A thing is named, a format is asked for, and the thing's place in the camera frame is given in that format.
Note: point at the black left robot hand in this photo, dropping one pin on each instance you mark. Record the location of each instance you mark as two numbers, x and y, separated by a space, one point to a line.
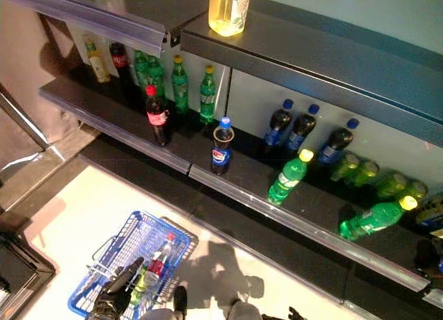
119 289

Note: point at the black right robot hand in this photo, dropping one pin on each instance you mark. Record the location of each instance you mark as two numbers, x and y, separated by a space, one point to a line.
297 314

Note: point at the clear water bottle red label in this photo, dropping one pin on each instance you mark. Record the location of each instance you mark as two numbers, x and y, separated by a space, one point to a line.
157 266

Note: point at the blue plastic shopping basket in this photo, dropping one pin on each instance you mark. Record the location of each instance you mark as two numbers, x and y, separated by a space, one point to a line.
74 303

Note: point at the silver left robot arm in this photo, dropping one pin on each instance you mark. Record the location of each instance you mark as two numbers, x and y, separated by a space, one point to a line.
100 316

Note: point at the large yellow drink bottle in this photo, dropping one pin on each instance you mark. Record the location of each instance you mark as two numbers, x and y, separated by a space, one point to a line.
228 11

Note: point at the small bright green bottle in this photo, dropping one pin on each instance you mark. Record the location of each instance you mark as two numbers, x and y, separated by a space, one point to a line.
138 289

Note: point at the dark low display cabinet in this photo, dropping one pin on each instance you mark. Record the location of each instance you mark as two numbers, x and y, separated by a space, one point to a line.
24 278

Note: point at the dark base shelf board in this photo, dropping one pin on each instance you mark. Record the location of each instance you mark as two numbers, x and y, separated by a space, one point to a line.
242 223

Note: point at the dark drinks shelf board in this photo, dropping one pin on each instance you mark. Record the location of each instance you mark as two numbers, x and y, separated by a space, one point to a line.
318 202

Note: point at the dark stone plinth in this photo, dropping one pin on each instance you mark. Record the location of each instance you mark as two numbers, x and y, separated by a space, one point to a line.
41 174

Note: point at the blue Oreo box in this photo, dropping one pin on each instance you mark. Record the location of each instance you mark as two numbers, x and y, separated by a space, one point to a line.
431 216

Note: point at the Coca-Cola bottle red cap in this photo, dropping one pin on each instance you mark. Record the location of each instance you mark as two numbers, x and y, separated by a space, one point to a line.
157 117
119 58

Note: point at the silver metal pole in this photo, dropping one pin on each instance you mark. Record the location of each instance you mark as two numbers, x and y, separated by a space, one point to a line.
24 121

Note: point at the pale yellow tea bottle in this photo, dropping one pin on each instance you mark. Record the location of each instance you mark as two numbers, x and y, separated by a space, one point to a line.
98 65

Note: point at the grey shiny curtain sheet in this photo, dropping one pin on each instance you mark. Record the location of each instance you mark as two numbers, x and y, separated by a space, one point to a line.
31 57

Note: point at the dark upper shelf board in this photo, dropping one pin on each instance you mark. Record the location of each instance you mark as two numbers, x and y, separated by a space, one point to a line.
294 50

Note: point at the clear shelf price rail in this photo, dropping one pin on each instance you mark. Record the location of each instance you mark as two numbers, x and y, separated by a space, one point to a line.
311 230
104 22
436 297
114 129

